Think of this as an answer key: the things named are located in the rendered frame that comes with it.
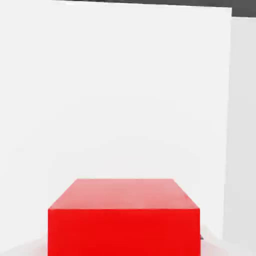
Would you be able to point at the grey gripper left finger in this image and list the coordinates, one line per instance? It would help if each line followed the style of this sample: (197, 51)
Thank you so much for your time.
(37, 249)

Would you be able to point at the small red cube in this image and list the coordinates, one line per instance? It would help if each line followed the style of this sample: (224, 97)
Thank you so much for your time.
(124, 230)

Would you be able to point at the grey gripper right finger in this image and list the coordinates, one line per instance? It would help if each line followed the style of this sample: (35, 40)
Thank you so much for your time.
(209, 247)

